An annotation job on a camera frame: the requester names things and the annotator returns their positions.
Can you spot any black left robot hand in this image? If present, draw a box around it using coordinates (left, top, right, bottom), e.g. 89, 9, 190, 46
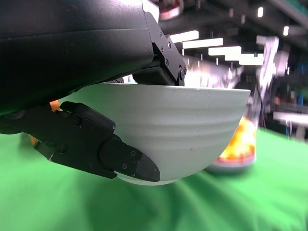
0, 0, 187, 182

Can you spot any grey-green bowl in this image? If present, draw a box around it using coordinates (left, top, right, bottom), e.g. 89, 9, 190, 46
59, 81, 251, 186

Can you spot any oval orange striped bread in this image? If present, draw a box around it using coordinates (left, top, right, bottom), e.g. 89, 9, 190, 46
226, 115, 257, 157

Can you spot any pale lavender plate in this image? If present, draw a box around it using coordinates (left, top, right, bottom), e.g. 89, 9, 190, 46
204, 154, 257, 176

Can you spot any green tablecloth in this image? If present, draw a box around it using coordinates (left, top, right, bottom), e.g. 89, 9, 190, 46
0, 128, 308, 231

